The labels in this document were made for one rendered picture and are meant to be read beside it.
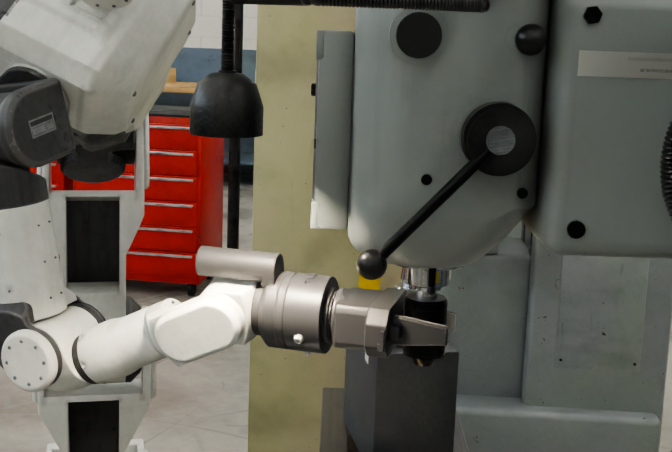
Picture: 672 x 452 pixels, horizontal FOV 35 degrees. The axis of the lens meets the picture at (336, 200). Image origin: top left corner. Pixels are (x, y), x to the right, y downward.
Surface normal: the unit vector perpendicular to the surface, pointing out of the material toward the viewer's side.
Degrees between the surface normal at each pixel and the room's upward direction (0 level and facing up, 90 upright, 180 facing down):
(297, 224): 90
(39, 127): 82
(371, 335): 90
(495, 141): 90
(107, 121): 140
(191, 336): 103
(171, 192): 90
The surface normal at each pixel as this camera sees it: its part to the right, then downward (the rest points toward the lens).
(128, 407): 0.21, 0.31
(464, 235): -0.02, 0.61
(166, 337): -0.26, 0.38
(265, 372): 0.00, 0.18
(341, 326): -0.26, 0.16
